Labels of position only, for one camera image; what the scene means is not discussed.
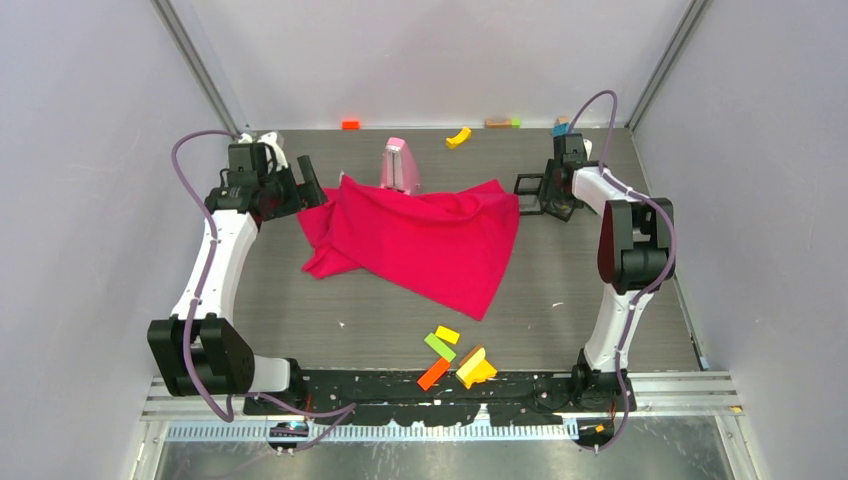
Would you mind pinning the pink metronome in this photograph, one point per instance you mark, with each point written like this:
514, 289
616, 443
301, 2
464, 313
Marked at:
399, 170

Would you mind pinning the green rectangular block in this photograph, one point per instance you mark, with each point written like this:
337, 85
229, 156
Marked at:
440, 347

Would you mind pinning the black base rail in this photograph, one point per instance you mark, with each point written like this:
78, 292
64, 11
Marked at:
511, 398

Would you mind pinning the yellow curved block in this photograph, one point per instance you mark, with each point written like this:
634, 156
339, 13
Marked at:
459, 138

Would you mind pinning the yellow block pile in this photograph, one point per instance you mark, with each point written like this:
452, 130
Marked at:
474, 367

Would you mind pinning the orange rectangular block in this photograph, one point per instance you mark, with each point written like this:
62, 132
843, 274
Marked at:
433, 374

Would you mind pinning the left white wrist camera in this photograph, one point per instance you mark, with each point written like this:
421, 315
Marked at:
272, 141

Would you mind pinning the tan wooden block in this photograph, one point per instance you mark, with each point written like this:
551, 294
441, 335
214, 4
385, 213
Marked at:
495, 123

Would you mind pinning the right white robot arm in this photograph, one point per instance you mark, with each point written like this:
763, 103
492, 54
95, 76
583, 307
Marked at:
635, 256

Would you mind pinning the right black display frame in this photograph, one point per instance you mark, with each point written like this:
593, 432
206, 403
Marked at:
561, 209

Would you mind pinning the left black display frame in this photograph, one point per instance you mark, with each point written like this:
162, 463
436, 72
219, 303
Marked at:
528, 188

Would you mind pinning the blue triangular block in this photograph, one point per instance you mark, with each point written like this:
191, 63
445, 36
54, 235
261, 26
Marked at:
561, 126

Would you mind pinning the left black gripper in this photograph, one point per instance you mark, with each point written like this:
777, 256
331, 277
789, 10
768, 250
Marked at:
310, 194

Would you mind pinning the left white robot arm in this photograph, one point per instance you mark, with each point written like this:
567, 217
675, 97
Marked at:
198, 346

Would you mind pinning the red cloth garment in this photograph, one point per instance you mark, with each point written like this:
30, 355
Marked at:
450, 247

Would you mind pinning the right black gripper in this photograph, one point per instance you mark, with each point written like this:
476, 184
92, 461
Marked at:
551, 182

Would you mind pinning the black display frame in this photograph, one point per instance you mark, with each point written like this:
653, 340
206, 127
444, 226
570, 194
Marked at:
561, 209
528, 188

